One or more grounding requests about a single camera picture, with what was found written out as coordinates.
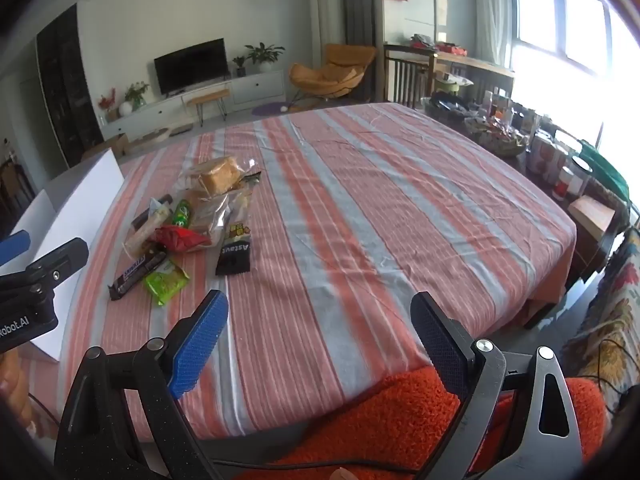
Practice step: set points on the green tube snack packet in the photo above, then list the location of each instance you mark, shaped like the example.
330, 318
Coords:
182, 212

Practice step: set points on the white television cabinet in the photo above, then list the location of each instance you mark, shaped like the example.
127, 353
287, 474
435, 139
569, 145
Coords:
255, 87

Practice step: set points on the green plant in glass vase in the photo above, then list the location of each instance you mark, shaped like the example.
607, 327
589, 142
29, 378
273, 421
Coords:
136, 92

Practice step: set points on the orange lounge chair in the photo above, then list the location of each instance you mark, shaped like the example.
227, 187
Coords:
325, 75

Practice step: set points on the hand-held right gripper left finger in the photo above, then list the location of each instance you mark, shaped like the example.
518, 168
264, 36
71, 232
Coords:
200, 345

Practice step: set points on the round white vase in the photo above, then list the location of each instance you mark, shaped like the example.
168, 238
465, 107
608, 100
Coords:
125, 108

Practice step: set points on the striped orange grey tablecloth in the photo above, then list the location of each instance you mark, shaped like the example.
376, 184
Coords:
350, 200

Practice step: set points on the window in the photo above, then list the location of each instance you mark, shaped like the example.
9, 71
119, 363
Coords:
560, 15

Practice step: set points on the purple floor mat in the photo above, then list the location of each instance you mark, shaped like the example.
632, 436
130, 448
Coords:
267, 108

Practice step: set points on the grey curtain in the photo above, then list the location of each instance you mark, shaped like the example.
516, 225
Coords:
357, 0

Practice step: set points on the black snack packet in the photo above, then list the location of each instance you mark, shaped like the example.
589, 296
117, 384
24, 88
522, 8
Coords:
234, 252

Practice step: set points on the white grey snack packet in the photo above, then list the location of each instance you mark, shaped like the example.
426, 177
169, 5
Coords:
160, 204

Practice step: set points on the wooden side table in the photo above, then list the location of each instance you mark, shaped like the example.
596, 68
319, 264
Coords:
480, 67

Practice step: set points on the black television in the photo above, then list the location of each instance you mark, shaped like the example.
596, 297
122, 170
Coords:
192, 66

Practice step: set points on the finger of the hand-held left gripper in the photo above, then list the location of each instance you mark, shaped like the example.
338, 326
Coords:
60, 260
15, 247

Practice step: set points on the dark wooden railing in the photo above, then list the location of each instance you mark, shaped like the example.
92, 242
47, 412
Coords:
405, 75

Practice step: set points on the light green snack packet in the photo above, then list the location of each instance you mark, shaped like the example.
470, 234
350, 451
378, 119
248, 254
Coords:
167, 282

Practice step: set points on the small potted green plant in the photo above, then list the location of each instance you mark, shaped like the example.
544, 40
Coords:
240, 66

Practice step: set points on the wooden box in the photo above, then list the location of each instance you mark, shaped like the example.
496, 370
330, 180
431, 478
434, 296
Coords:
590, 215

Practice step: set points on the long red snack packet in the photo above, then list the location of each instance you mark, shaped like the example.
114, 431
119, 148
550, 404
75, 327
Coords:
182, 238

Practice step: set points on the brown cardboard box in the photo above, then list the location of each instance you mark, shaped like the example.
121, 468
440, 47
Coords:
112, 144

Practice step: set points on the cluster of small bottles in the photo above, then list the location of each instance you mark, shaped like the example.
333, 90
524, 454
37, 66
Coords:
510, 110

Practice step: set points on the red flowers in vase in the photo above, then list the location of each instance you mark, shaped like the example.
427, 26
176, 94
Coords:
107, 102

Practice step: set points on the woven basket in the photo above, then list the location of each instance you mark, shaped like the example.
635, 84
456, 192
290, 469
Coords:
495, 137

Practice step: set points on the person's right hand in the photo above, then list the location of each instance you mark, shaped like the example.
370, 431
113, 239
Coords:
345, 474

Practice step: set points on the green cloth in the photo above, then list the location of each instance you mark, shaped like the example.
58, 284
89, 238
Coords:
605, 170

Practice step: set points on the beige pet bed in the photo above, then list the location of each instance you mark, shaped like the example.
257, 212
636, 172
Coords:
155, 135

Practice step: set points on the orange fuzzy cloth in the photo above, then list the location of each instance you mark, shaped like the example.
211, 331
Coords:
400, 425

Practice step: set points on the large potted green plant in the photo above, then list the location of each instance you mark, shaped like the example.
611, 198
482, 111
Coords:
265, 54

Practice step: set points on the floral printed blanket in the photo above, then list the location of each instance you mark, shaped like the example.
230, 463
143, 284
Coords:
610, 310

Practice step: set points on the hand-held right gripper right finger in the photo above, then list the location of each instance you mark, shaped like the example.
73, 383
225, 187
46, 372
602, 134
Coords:
440, 340

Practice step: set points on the pale yellow snack packet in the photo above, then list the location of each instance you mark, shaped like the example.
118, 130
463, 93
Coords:
145, 234

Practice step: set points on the white curtain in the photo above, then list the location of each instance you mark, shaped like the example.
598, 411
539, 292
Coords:
492, 10

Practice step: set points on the clear bag of bread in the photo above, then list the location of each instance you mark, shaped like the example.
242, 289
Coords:
217, 175

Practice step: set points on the cluster of red white cans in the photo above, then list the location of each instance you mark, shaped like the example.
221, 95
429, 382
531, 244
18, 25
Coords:
557, 165

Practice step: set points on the person's left hand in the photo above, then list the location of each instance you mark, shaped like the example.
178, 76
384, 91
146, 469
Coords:
10, 382

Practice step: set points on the white cardboard box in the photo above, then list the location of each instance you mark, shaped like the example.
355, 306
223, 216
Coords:
75, 210

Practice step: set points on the covered standing air conditioner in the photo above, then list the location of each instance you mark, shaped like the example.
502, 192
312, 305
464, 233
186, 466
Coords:
325, 10

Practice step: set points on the dark brown sausage stick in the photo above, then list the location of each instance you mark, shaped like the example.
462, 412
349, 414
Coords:
141, 220

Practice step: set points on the wooden bench with metal legs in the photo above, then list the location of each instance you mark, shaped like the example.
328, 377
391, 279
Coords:
207, 96

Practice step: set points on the dark glass display cabinet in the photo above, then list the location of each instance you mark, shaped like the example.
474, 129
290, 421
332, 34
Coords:
67, 85

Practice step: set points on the dark chocolate bar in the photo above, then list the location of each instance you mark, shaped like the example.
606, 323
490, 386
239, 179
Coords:
135, 275

